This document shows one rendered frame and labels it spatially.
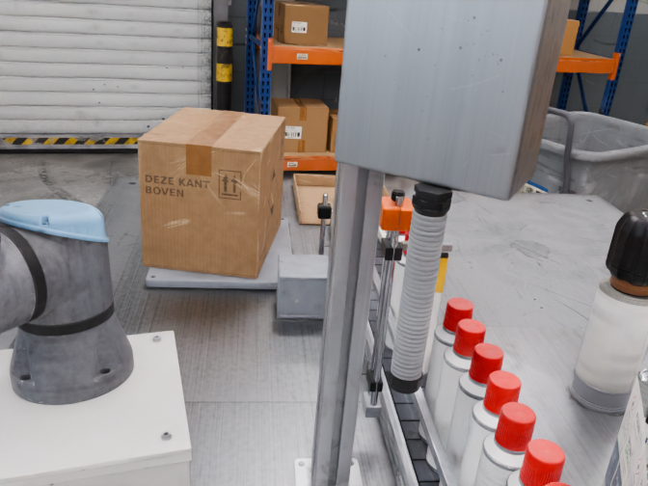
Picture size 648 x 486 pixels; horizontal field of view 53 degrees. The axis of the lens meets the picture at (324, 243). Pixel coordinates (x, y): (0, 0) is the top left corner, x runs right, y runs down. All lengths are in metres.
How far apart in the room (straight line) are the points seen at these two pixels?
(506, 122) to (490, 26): 0.08
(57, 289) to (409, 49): 0.47
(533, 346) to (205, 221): 0.66
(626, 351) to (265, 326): 0.61
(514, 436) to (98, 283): 0.50
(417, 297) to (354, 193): 0.14
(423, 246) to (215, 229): 0.78
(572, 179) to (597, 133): 0.84
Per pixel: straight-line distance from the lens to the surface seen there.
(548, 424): 1.01
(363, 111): 0.60
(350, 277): 0.72
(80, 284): 0.82
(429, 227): 0.58
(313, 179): 1.94
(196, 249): 1.34
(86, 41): 4.99
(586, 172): 2.99
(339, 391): 0.80
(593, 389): 1.05
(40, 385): 0.87
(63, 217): 0.79
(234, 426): 0.99
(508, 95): 0.55
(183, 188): 1.30
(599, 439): 1.02
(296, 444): 0.97
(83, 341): 0.85
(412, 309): 0.61
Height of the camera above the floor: 1.46
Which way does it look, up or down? 24 degrees down
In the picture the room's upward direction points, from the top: 5 degrees clockwise
